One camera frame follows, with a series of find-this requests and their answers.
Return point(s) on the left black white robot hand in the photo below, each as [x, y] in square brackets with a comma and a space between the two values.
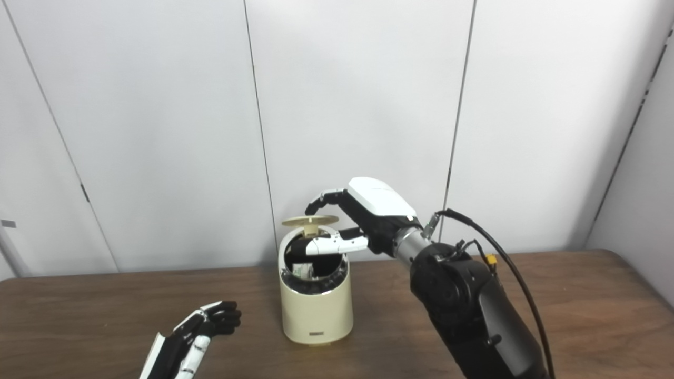
[179, 345]

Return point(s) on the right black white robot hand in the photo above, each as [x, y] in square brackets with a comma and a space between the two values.
[379, 210]

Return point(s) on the cream round bin lid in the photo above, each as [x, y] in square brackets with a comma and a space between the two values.
[310, 220]

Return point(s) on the white green milk carton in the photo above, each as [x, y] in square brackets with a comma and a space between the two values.
[303, 270]

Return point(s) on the cream-colored round bin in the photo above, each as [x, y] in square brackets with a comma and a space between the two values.
[316, 310]

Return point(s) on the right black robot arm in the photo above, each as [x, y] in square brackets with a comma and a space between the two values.
[474, 310]

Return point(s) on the black wall panel clip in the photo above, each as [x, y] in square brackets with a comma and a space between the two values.
[85, 193]

